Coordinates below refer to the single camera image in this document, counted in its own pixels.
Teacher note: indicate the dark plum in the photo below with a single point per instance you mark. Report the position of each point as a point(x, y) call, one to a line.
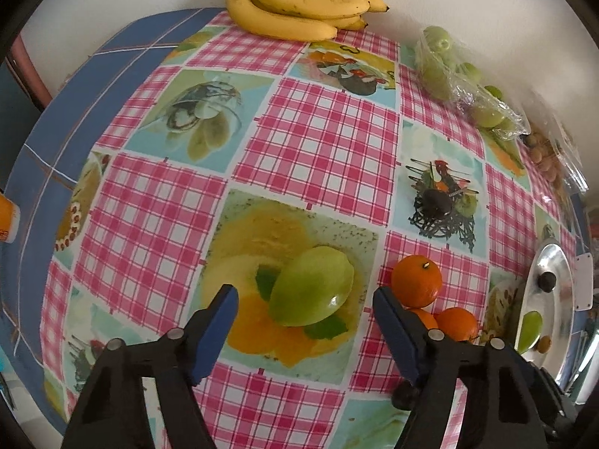
point(546, 281)

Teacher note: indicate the clear tray of green plums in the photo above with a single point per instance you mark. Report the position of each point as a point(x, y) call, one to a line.
point(449, 72)

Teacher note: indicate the orange plastic cup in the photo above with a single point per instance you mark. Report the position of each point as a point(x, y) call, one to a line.
point(9, 219)

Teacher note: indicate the green mango back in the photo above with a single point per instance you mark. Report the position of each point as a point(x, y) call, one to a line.
point(311, 287)

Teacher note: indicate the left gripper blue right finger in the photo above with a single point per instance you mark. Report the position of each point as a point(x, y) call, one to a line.
point(403, 331)

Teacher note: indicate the large metal bowl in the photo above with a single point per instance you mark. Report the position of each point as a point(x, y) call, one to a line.
point(556, 307)

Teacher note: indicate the mandarin with stem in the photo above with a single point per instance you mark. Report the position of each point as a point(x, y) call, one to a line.
point(458, 323)

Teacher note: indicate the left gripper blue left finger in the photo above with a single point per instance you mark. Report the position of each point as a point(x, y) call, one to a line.
point(208, 329)

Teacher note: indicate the large orange mandarin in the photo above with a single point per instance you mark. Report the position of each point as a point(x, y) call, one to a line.
point(416, 281)

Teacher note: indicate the checkered fruit print tablecloth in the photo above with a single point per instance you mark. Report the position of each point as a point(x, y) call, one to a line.
point(188, 154)

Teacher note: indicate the brown kiwi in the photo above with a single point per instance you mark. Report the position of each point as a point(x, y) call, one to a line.
point(543, 345)

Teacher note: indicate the green mango front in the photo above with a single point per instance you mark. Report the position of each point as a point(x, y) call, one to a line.
point(531, 328)

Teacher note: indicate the small back mandarin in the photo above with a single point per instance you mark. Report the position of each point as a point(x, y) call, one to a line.
point(427, 319)

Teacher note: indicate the green mango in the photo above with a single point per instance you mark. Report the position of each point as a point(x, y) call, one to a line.
point(311, 287)
point(531, 328)

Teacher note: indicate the white power adapter box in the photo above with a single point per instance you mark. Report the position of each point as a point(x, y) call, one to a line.
point(583, 282)

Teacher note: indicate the yellow banana bunch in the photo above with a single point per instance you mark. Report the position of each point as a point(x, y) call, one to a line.
point(304, 21)

